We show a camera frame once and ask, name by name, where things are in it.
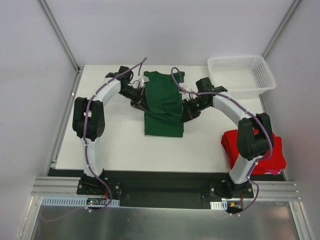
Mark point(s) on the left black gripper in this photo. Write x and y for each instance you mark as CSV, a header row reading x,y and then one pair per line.
x,y
141,99

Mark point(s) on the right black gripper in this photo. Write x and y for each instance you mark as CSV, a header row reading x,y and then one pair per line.
x,y
190,107

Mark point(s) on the green t shirt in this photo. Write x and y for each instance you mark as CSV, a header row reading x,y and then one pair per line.
x,y
166,108

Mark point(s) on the white plastic basket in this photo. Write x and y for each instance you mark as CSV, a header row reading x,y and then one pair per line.
x,y
245,77

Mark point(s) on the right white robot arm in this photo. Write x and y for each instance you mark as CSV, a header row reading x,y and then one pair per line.
x,y
254,136

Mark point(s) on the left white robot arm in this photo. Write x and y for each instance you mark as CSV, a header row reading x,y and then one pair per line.
x,y
88,119

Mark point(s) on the red folded t shirt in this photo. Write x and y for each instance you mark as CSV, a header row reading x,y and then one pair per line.
x,y
276,161

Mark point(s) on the pink folded t shirt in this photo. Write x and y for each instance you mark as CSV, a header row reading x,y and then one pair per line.
x,y
273,171

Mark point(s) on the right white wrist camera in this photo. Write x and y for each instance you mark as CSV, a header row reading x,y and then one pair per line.
x,y
183,88

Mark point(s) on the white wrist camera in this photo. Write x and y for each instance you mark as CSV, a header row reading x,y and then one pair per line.
x,y
144,79
183,88

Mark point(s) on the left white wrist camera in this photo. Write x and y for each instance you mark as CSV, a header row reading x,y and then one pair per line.
x,y
144,79

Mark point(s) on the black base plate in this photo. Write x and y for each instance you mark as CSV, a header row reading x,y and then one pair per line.
x,y
156,200

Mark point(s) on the right white cable duct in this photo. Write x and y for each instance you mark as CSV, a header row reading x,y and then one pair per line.
x,y
219,205

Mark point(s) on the white cable duct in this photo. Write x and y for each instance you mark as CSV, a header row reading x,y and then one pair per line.
x,y
219,205
66,201

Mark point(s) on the aluminium frame rail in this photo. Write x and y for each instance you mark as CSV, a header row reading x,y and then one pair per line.
x,y
283,191

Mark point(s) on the left white cable duct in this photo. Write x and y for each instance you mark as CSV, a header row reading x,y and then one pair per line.
x,y
66,201

